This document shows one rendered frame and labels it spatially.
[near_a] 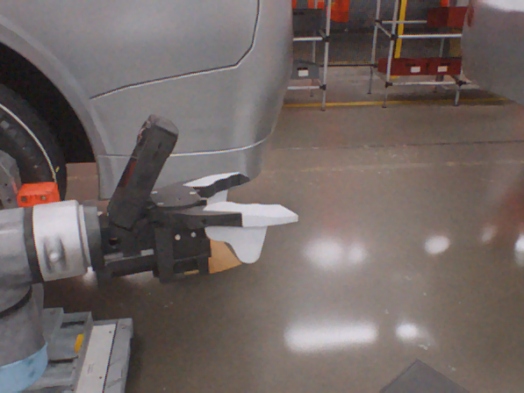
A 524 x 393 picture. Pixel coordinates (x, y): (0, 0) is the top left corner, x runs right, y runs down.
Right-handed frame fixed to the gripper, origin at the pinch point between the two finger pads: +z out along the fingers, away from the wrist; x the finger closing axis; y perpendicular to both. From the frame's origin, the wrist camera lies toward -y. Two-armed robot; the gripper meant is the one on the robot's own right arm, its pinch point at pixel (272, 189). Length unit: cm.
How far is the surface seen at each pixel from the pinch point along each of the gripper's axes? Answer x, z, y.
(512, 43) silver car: -147, 187, -7
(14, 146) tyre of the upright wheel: -100, -38, 11
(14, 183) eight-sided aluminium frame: -94, -39, 20
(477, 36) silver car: -180, 195, -11
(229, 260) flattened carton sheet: -179, 44, 98
